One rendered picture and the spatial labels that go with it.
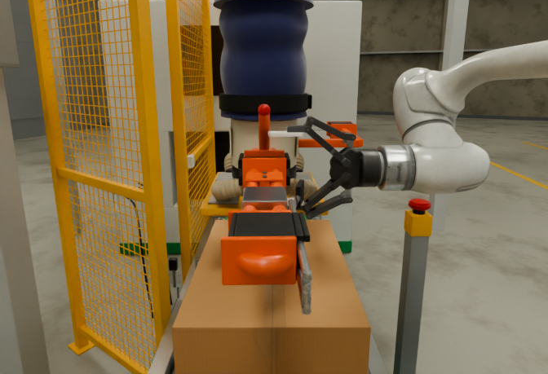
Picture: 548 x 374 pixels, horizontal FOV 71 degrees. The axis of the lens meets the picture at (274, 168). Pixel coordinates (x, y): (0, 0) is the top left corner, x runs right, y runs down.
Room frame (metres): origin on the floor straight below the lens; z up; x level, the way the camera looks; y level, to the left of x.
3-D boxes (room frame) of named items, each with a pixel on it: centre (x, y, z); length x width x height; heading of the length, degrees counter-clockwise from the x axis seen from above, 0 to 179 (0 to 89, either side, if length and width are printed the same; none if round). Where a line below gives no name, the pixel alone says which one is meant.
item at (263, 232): (0.39, 0.02, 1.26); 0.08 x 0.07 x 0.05; 2
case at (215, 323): (0.97, 0.01, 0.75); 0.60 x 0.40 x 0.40; 0
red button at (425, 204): (1.20, -0.48, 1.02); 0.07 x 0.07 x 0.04
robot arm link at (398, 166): (0.74, -0.23, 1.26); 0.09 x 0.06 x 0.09; 2
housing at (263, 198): (0.52, 0.01, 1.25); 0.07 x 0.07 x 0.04; 2
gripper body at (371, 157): (0.73, -0.16, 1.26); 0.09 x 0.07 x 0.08; 92
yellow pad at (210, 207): (0.99, 0.12, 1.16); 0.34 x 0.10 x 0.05; 2
